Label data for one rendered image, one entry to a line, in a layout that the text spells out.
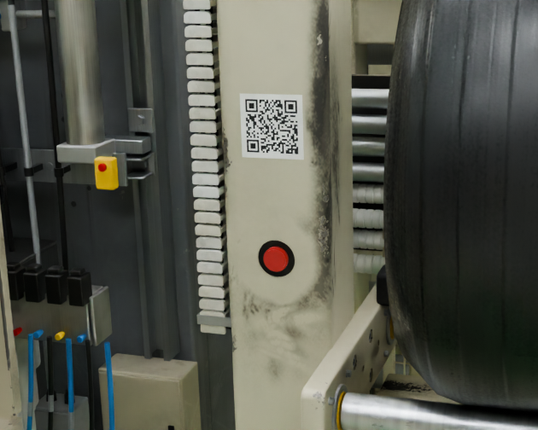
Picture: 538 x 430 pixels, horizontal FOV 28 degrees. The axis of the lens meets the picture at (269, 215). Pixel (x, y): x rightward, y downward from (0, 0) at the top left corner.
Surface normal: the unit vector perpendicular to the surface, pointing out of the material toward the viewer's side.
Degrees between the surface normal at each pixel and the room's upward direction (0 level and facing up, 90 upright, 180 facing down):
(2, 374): 90
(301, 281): 90
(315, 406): 90
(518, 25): 54
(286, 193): 90
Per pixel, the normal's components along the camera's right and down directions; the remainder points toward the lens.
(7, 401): -0.32, 0.27
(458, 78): -0.30, -0.18
